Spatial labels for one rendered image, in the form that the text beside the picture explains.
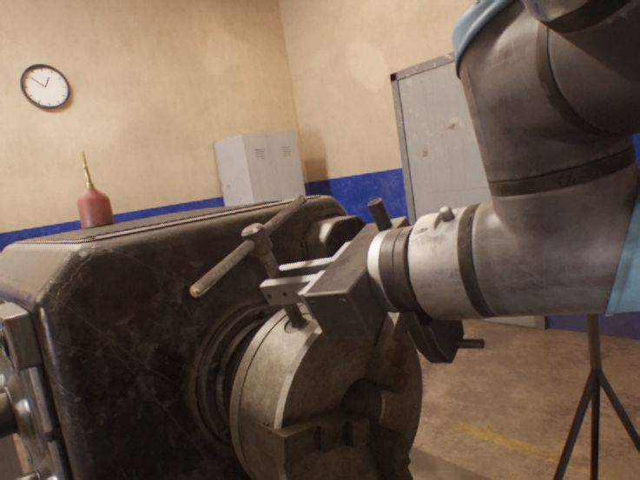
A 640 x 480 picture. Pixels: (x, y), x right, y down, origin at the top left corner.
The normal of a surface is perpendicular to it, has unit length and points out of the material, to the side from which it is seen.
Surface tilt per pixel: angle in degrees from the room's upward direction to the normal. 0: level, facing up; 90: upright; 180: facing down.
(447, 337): 84
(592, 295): 119
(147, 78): 90
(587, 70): 108
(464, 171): 90
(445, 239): 55
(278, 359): 43
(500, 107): 114
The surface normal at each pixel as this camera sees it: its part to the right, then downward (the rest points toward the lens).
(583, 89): -0.73, 0.68
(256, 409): -0.74, -0.17
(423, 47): -0.73, 0.21
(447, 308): -0.38, 0.70
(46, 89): 0.66, 0.00
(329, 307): -0.50, 0.51
